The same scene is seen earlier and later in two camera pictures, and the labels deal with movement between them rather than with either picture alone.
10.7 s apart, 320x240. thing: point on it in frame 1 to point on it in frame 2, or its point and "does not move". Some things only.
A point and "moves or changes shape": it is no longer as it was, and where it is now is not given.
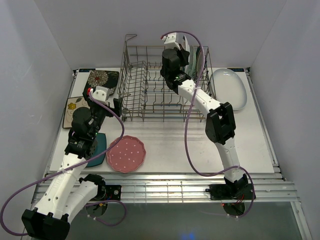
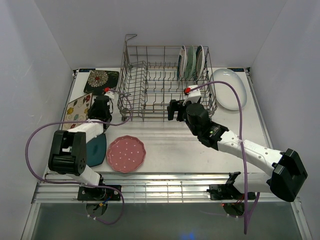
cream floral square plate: x=73 y=103 does not move
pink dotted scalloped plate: x=128 y=156 does not move
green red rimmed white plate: x=199 y=64 does not move
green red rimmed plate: x=185 y=44 moves or changes shape
